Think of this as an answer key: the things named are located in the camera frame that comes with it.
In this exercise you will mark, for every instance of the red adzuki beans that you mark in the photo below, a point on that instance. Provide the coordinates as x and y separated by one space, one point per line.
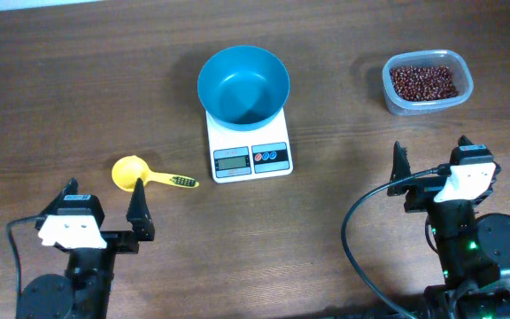
423 83

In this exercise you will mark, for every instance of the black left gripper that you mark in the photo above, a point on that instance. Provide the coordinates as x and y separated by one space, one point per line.
119 240

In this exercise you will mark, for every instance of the yellow plastic measuring scoop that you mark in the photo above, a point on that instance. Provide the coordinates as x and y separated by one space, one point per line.
127 170

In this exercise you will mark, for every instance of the white digital kitchen scale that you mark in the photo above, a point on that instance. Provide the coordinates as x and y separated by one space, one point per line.
238 156

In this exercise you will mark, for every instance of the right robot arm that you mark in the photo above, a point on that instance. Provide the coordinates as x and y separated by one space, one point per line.
473 250

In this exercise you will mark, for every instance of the blue plastic bowl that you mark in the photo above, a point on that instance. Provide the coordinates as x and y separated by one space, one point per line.
243 87

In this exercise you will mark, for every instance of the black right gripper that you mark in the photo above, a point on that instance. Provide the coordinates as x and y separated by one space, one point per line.
421 195

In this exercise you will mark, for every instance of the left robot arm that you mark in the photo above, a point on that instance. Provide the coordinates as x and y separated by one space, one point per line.
83 291

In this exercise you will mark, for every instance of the clear plastic container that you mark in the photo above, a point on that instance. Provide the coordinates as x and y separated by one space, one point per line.
462 79

